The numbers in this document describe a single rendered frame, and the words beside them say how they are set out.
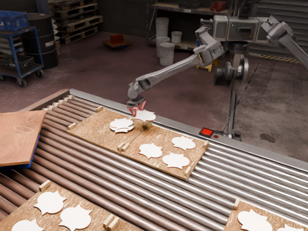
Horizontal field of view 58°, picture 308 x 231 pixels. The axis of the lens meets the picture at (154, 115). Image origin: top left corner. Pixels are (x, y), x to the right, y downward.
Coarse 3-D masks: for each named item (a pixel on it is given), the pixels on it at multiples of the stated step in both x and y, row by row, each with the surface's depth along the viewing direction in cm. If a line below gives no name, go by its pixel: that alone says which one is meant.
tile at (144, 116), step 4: (140, 112) 173; (144, 112) 174; (148, 112) 174; (152, 112) 174; (136, 116) 169; (140, 116) 169; (144, 116) 169; (148, 116) 170; (152, 116) 170; (140, 120) 167; (144, 120) 166; (148, 120) 166; (152, 120) 167
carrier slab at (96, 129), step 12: (84, 120) 187; (96, 120) 187; (108, 120) 187; (132, 120) 188; (72, 132) 174; (84, 132) 174; (96, 132) 175; (108, 132) 175; (120, 132) 175; (132, 132) 175; (96, 144) 166; (108, 144) 164
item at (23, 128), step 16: (16, 112) 174; (32, 112) 174; (0, 128) 159; (16, 128) 159; (32, 128) 159; (0, 144) 146; (16, 144) 146; (32, 144) 146; (0, 160) 135; (16, 160) 135
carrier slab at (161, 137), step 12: (144, 132) 175; (156, 132) 176; (168, 132) 176; (132, 144) 165; (156, 144) 165; (168, 144) 165; (132, 156) 155; (144, 156) 156; (192, 156) 156; (156, 168) 149; (168, 168) 147; (192, 168) 148
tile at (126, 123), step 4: (116, 120) 183; (120, 120) 183; (124, 120) 183; (128, 120) 183; (112, 124) 178; (116, 124) 178; (120, 124) 179; (124, 124) 179; (128, 124) 179; (116, 128) 176; (120, 128) 175; (124, 128) 176; (128, 128) 175
